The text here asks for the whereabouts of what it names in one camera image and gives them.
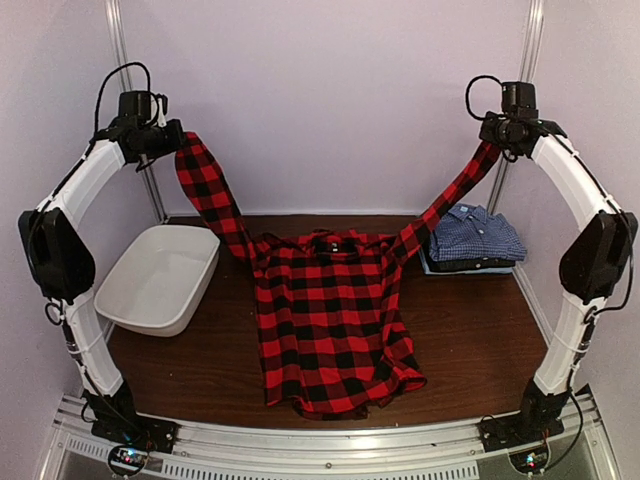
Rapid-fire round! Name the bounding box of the right circuit board with leds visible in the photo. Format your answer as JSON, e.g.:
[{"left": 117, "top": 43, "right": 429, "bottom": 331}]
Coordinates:
[{"left": 509, "top": 448, "right": 549, "bottom": 475}]

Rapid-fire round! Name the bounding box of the red black plaid shirt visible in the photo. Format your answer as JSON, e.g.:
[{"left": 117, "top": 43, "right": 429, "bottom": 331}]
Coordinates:
[{"left": 175, "top": 132, "right": 500, "bottom": 420}]

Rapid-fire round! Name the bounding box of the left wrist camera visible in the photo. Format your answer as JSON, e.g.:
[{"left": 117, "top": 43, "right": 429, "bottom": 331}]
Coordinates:
[{"left": 152, "top": 93, "right": 168, "bottom": 128}]

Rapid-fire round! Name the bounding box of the circuit board with leds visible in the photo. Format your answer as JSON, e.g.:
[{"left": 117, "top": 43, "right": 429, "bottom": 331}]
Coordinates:
[
  {"left": 107, "top": 445, "right": 149, "bottom": 476},
  {"left": 509, "top": 448, "right": 549, "bottom": 475}
]

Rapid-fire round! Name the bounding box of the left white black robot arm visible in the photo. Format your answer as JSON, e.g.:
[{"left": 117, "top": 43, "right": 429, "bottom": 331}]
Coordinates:
[{"left": 18, "top": 90, "right": 185, "bottom": 444}]

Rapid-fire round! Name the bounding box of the right aluminium corner post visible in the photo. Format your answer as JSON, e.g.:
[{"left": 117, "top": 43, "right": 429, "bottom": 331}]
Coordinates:
[{"left": 488, "top": 0, "right": 545, "bottom": 213}]

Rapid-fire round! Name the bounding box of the aluminium corner post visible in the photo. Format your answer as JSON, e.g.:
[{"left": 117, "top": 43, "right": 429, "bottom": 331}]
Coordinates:
[
  {"left": 488, "top": 0, "right": 545, "bottom": 213},
  {"left": 104, "top": 0, "right": 168, "bottom": 223}
]

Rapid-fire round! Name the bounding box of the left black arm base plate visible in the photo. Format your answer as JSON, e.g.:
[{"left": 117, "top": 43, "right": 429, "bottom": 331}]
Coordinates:
[{"left": 91, "top": 417, "right": 179, "bottom": 454}]

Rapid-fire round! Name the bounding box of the blue checked folded shirt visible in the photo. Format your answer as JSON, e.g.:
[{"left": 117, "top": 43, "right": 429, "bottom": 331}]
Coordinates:
[{"left": 429, "top": 204, "right": 527, "bottom": 262}]

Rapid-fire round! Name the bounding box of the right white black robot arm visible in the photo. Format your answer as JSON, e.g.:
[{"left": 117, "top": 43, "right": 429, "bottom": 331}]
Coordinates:
[{"left": 480, "top": 81, "right": 638, "bottom": 442}]

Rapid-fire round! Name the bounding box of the left aluminium corner post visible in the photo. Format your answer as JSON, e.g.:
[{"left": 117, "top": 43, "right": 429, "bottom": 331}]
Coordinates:
[{"left": 104, "top": 0, "right": 168, "bottom": 223}]

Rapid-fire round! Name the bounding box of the white plastic bin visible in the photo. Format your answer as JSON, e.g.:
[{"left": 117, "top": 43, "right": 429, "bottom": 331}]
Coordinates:
[{"left": 94, "top": 225, "right": 221, "bottom": 337}]

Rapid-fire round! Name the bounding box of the aluminium front frame rail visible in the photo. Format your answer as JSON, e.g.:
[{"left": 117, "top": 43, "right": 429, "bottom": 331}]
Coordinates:
[{"left": 39, "top": 394, "right": 621, "bottom": 480}]

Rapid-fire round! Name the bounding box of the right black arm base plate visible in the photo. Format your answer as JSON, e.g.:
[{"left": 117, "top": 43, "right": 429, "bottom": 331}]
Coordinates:
[{"left": 477, "top": 414, "right": 564, "bottom": 452}]

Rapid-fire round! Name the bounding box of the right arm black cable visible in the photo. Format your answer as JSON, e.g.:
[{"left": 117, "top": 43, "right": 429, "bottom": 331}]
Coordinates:
[{"left": 464, "top": 74, "right": 506, "bottom": 121}]

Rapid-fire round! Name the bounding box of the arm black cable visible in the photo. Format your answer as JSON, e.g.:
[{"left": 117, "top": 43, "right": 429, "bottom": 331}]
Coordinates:
[
  {"left": 464, "top": 74, "right": 506, "bottom": 121},
  {"left": 29, "top": 62, "right": 152, "bottom": 261}
]

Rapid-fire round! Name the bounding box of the left circuit board with leds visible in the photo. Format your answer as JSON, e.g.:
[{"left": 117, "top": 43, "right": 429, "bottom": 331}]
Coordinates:
[{"left": 107, "top": 445, "right": 149, "bottom": 476}]

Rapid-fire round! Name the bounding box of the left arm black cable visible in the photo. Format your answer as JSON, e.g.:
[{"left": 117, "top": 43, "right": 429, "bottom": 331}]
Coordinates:
[{"left": 29, "top": 62, "right": 152, "bottom": 261}]

